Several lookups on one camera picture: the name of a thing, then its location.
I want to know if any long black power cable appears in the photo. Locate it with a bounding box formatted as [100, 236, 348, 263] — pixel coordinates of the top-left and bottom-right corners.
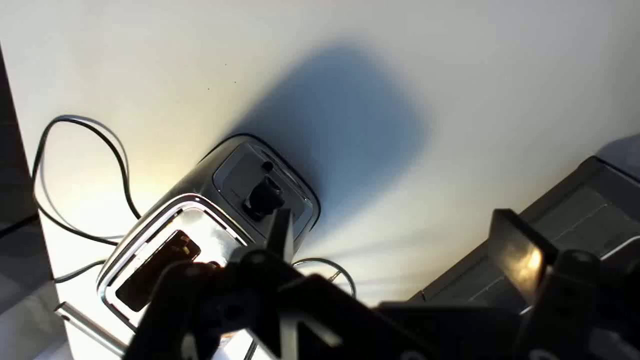
[31, 115, 146, 287]

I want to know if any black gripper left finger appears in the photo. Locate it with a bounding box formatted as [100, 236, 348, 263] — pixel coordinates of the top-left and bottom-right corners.
[123, 207, 429, 360]

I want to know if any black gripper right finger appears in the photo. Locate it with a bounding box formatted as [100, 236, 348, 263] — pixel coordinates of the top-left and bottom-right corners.
[489, 209, 640, 360]

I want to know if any dark grey couch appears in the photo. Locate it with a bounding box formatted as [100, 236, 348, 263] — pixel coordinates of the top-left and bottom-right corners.
[0, 49, 71, 360]

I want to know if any silver metal tube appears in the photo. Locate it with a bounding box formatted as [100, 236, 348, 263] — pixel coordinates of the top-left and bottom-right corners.
[54, 300, 131, 352]

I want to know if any black toaster lever knob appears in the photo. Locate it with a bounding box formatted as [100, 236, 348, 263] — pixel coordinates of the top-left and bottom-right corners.
[241, 177, 287, 225]

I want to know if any short black power cable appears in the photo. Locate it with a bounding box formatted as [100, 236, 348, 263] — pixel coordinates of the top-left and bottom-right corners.
[292, 254, 360, 300]

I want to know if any black box appliance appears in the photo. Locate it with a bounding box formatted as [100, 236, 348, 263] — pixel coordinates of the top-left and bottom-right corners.
[406, 132, 640, 320]

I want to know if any silver two-slot toaster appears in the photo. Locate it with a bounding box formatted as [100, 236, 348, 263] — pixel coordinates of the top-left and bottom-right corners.
[96, 132, 325, 333]

